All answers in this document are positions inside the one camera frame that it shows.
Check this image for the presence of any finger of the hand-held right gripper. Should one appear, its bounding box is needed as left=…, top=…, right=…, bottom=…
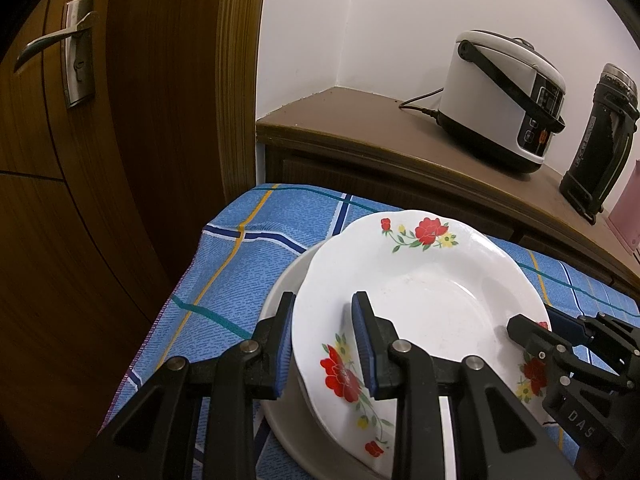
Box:
left=549, top=307, right=591, bottom=346
left=506, top=314, right=573, bottom=361

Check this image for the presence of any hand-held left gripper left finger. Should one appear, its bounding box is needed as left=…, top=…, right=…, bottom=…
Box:
left=92, top=291, right=297, bottom=480

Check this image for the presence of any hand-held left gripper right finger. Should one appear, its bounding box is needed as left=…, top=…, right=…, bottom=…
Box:
left=350, top=290, right=576, bottom=480

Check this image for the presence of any white plate with red flowers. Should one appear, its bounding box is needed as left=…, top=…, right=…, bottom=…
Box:
left=290, top=208, right=553, bottom=480

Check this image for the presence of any plain white round plate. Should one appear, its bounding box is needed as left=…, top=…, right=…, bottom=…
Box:
left=257, top=245, right=396, bottom=480

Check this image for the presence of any blue checked tablecloth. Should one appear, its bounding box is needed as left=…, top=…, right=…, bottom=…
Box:
left=97, top=183, right=640, bottom=480

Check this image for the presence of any pink electric kettle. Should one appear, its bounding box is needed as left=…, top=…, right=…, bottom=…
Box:
left=607, top=159, right=640, bottom=266

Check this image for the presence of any tall black thermos flask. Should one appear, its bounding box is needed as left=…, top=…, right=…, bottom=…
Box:
left=558, top=63, right=640, bottom=225

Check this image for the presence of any brown wooden door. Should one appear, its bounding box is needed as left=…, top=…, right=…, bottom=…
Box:
left=0, top=0, right=231, bottom=480

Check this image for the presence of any brown wooden cabinet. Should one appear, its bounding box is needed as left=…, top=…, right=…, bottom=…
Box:
left=256, top=86, right=640, bottom=301

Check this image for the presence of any white and black rice cooker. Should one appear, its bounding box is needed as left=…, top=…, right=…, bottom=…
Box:
left=436, top=30, right=567, bottom=174

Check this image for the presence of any black rice cooker cable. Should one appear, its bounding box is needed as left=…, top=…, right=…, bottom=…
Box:
left=398, top=87, right=446, bottom=123

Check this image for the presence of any wooden door frame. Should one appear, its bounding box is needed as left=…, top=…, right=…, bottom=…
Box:
left=215, top=0, right=271, bottom=201

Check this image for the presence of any metal door handle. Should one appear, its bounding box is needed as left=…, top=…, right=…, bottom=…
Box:
left=13, top=0, right=98, bottom=110

